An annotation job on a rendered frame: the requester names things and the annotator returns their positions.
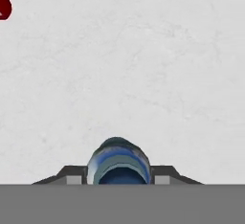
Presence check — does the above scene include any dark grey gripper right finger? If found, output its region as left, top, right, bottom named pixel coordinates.
left=149, top=165, right=205, bottom=186

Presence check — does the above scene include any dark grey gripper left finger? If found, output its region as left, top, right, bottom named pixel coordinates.
left=32, top=165, right=89, bottom=186

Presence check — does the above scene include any dark red bottle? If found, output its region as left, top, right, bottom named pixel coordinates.
left=0, top=0, right=13, bottom=21

